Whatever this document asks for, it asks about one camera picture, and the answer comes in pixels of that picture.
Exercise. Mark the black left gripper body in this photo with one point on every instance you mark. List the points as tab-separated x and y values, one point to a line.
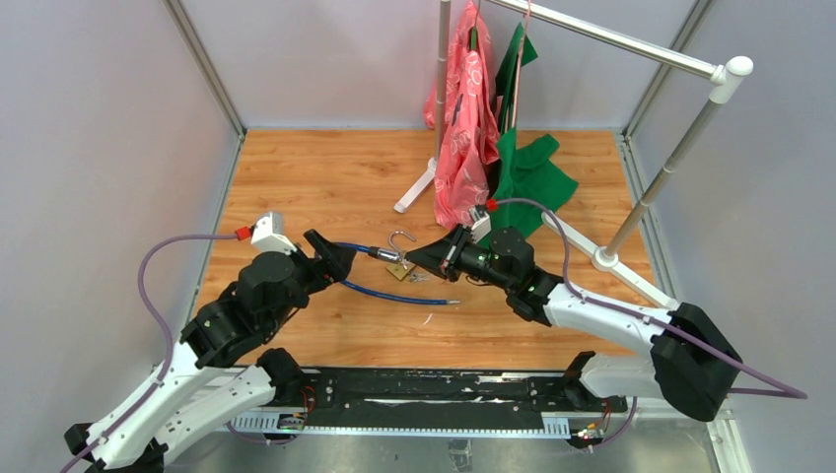
311	277

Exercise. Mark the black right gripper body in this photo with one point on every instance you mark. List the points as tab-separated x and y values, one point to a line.
465	256

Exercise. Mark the silver padlock keys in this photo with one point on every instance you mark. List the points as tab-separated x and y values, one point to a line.
416	277

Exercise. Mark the brass padlock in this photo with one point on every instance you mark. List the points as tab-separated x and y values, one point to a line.
400	269

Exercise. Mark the blue cable lock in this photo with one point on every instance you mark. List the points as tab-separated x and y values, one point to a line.
378	283

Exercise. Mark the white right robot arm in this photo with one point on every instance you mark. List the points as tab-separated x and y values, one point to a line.
680	355

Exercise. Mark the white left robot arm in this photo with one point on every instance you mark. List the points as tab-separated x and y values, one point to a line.
159	420

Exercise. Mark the green garment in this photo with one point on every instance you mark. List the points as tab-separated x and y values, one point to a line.
524	171

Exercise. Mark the pink patterned garment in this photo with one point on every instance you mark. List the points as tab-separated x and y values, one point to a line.
469	145

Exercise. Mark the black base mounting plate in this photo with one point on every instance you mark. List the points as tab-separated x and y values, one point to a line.
413	401

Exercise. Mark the pink clothes hanger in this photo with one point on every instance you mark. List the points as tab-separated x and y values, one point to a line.
514	100

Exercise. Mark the metal clothes rack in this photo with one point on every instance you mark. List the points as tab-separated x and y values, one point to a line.
726	79

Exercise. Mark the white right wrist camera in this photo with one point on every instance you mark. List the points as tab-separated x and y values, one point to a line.
480	226

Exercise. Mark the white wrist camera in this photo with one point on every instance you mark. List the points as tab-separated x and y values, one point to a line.
480	226
268	234

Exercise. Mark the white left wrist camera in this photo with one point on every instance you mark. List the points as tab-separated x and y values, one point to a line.
268	234

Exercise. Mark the aluminium frame rail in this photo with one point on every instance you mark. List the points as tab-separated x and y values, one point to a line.
200	55

